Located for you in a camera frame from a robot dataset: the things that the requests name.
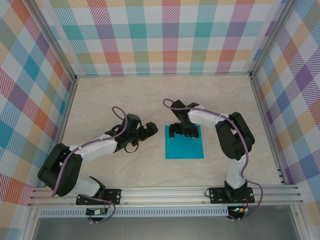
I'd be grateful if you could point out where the blue paper sheet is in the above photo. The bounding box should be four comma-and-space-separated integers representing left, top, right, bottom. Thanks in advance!
164, 124, 205, 160

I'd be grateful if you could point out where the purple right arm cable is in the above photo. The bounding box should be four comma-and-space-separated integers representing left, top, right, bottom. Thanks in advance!
162, 98, 265, 222

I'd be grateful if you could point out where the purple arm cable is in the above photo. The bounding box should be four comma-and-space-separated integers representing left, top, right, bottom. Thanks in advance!
162, 98, 265, 222
51, 106, 130, 224

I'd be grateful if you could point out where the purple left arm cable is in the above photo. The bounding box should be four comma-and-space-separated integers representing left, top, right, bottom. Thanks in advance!
51, 106, 130, 224

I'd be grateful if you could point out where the aluminium back frame rail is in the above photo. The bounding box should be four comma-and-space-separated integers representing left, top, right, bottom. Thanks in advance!
76, 72, 252, 78

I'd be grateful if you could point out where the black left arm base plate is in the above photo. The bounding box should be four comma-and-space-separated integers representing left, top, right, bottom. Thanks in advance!
75, 188, 123, 206

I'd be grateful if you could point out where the long aluminium mounting rail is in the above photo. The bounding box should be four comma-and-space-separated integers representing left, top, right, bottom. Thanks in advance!
27, 185, 305, 207

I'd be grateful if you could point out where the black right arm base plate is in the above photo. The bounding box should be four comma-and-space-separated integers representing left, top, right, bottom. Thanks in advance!
209, 186, 255, 205

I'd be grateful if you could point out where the aluminium side frame rail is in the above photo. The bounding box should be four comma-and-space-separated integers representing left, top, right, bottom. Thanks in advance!
43, 77, 79, 188
249, 76, 287, 185

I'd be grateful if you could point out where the perforated white cable tray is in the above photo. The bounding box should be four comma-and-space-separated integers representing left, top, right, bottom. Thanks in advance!
39, 206, 230, 218

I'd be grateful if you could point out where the aluminium corner post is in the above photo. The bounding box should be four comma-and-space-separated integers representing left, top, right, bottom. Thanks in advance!
29, 0, 78, 82
249, 0, 302, 77

